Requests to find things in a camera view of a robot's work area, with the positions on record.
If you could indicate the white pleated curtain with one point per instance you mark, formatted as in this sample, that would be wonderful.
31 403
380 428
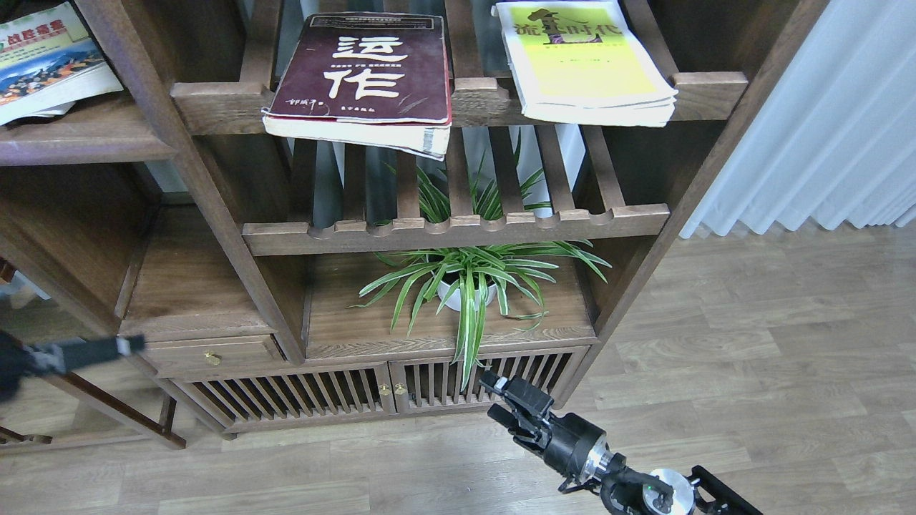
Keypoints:
834 143

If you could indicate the brass drawer knob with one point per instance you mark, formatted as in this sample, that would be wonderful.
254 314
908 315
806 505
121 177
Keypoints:
212 359

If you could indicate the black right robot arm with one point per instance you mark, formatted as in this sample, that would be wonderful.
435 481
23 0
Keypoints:
665 491

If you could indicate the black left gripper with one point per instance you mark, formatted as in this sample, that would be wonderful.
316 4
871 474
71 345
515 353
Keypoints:
59 357

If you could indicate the white plant pot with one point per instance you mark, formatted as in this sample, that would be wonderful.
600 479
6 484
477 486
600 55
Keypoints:
452 297

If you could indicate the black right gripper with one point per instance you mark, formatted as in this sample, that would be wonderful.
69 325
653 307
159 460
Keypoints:
570 445

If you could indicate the maroon book white characters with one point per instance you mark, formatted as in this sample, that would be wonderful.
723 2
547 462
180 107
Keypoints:
367 78

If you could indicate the yellow-green cover book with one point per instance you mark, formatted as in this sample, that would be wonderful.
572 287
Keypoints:
577 62

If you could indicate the colourful 300 paperback book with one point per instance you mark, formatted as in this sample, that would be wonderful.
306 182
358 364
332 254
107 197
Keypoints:
48 62

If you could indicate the dark wooden bookshelf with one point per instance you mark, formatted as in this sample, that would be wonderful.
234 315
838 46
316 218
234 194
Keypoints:
167 210

